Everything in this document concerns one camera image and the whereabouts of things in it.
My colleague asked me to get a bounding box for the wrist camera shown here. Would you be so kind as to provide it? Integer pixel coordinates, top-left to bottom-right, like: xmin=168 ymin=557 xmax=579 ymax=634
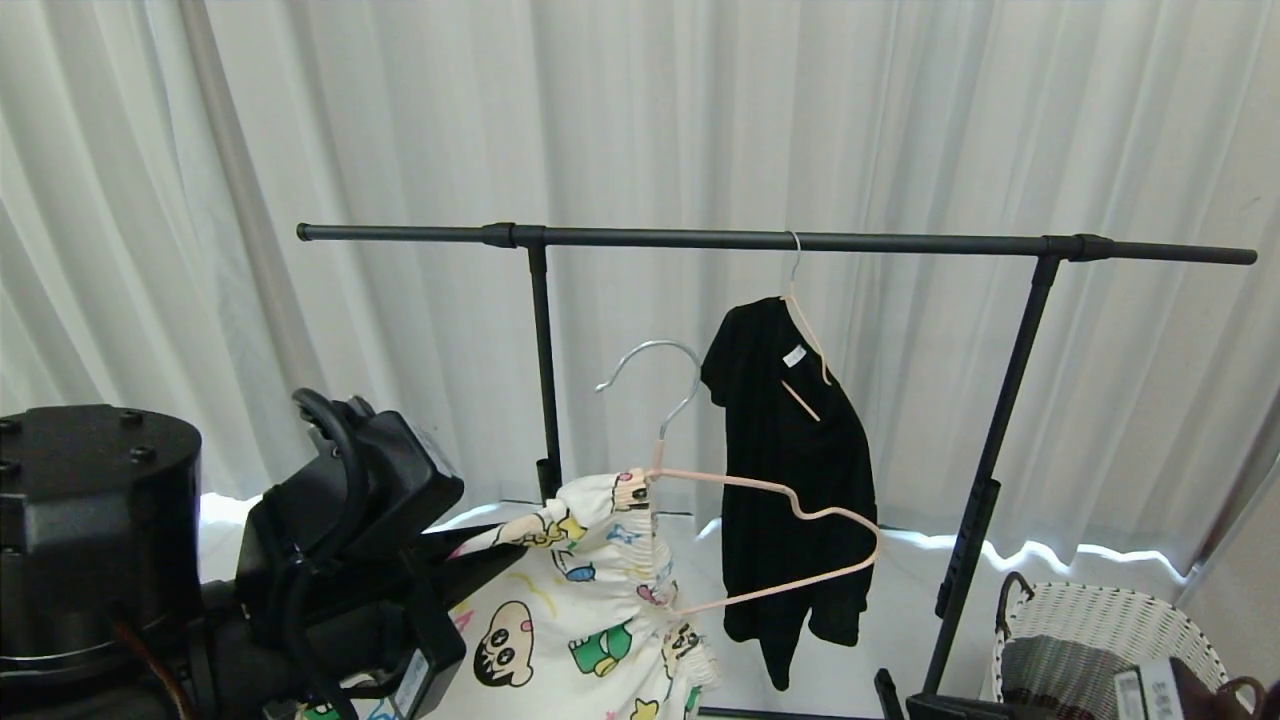
xmin=1111 ymin=654 xmax=1247 ymax=720
xmin=234 ymin=394 xmax=467 ymax=643

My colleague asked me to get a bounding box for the white curtain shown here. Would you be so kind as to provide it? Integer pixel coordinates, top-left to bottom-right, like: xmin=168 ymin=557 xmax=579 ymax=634
xmin=0 ymin=0 xmax=1280 ymax=578

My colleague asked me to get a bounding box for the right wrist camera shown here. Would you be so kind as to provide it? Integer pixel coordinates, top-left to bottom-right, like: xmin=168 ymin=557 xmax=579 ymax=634
xmin=1111 ymin=654 xmax=1247 ymax=720

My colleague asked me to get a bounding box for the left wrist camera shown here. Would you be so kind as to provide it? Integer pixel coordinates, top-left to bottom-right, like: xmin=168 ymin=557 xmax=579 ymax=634
xmin=234 ymin=394 xmax=467 ymax=643

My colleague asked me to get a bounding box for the cream printed garment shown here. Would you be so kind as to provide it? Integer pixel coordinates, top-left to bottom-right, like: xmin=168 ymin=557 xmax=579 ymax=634
xmin=298 ymin=467 xmax=722 ymax=720

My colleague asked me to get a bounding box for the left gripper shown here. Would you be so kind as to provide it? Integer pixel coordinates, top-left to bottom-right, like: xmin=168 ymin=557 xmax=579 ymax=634
xmin=203 ymin=521 xmax=533 ymax=720

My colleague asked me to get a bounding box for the white laundry basket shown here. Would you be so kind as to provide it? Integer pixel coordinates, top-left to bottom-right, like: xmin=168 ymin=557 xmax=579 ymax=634
xmin=989 ymin=571 xmax=1267 ymax=720

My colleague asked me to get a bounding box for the pink clothes hanger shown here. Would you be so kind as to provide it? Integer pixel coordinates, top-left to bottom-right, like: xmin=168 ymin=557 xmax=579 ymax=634
xmin=594 ymin=339 xmax=882 ymax=618
xmin=779 ymin=231 xmax=834 ymax=423

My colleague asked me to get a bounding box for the black garment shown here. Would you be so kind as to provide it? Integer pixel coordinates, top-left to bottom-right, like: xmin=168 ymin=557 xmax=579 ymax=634
xmin=699 ymin=295 xmax=880 ymax=694

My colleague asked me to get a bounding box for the black clothes rack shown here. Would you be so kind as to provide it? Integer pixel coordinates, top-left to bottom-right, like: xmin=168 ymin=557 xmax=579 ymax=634
xmin=296 ymin=221 xmax=1260 ymax=720

